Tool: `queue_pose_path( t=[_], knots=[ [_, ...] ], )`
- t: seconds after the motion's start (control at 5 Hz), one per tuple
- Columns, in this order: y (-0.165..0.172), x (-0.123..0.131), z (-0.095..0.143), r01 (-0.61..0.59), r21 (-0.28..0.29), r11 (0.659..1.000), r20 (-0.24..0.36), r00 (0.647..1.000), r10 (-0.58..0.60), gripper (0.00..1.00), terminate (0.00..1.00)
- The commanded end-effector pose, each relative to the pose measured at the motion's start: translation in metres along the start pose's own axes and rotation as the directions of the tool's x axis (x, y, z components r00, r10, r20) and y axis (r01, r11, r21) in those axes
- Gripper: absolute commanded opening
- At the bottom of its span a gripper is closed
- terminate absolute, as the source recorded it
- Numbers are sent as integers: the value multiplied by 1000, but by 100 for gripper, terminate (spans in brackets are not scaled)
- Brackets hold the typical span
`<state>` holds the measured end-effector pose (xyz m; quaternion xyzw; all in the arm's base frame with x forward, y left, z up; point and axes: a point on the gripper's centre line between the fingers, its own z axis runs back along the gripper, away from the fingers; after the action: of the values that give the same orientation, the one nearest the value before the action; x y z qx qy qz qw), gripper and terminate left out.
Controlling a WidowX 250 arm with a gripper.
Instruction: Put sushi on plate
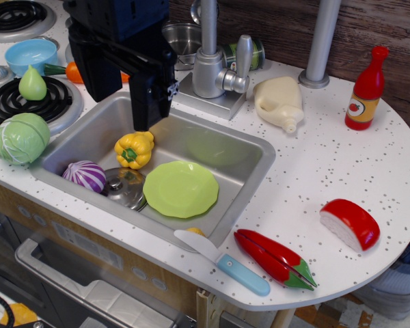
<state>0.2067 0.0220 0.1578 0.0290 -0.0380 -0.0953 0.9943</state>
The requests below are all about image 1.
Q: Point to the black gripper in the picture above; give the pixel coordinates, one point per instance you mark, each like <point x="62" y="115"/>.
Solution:
<point x="145" y="56"/>

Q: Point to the red white sushi piece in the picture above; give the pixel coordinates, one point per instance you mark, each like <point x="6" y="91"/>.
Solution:
<point x="351" y="224"/>

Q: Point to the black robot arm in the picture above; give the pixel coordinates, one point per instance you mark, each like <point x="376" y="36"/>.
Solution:
<point x="111" y="38"/>

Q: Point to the green plastic plate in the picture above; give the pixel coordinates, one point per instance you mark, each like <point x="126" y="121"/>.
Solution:
<point x="181" y="189"/>

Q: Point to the silver metal pot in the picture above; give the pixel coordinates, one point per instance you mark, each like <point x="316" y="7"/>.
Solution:
<point x="185" y="39"/>

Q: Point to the silver toy faucet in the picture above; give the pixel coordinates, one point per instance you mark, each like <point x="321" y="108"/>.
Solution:
<point x="211" y="87"/>

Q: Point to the yellow toy bell pepper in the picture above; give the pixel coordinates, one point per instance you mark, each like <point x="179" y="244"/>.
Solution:
<point x="134" y="150"/>

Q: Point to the green labelled toy can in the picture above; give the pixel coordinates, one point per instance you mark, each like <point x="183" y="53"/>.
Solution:
<point x="229" y="55"/>

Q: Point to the orange toy carrot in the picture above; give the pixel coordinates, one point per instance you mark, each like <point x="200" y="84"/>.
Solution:
<point x="71" y="71"/>

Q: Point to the front black stove burner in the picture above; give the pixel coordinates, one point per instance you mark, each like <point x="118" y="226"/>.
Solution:
<point x="61" y="107"/>

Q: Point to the silver metal sink basin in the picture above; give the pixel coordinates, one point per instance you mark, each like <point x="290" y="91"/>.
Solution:
<point x="237" y="160"/>

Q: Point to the silver pot lid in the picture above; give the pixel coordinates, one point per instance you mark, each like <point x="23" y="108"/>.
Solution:
<point x="125" y="187"/>

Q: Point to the purple toy onion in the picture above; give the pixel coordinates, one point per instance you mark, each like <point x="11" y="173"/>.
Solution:
<point x="86" y="174"/>

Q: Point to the blue plastic bowl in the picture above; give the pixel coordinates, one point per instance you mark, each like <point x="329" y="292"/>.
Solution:
<point x="35" y="53"/>

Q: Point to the green toy pear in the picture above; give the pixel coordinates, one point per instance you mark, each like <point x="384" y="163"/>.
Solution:
<point x="32" y="85"/>

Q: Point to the cream toy milk jug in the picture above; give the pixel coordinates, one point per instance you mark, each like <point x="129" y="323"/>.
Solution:
<point x="279" y="102"/>

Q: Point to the green toy cabbage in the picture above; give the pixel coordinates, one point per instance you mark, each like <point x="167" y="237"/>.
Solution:
<point x="23" y="138"/>

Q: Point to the yellow toy in sink corner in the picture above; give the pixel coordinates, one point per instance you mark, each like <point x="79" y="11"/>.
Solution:
<point x="196" y="231"/>

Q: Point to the rear left stove burner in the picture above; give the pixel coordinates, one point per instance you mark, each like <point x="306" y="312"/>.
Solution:
<point x="23" y="20"/>

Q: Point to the grey vertical pole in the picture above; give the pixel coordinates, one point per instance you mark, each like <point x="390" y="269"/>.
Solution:
<point x="315" y="75"/>

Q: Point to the red toy ketchup bottle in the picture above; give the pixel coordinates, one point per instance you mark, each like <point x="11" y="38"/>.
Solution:
<point x="367" y="92"/>

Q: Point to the red toy chili pepper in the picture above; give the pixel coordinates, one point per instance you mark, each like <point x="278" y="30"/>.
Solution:
<point x="283" y="264"/>

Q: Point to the yellow toy below counter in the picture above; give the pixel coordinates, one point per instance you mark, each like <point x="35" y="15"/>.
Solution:
<point x="22" y="314"/>

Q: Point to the blue handled toy knife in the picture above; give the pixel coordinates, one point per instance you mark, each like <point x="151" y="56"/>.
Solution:
<point x="224" y="262"/>

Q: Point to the grey oven door handle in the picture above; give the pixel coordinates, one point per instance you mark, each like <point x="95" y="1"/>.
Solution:
<point x="111" y="304"/>

